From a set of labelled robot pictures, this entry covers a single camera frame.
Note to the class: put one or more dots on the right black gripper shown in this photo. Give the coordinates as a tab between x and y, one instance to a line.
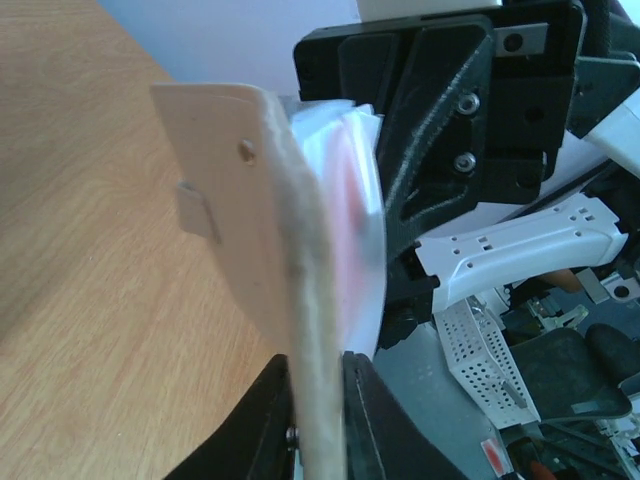
474	104

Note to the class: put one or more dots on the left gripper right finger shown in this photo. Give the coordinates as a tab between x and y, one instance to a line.
382	441

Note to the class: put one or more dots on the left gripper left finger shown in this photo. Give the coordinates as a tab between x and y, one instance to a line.
251	442

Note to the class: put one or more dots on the white red-dot card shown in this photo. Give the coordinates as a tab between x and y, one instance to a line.
353	195

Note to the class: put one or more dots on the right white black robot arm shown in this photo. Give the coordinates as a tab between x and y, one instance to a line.
597	227

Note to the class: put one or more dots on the white perforated plastic basket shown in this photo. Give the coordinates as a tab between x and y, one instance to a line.
479	358

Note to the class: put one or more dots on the black office chair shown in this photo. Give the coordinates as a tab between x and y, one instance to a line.
572	376

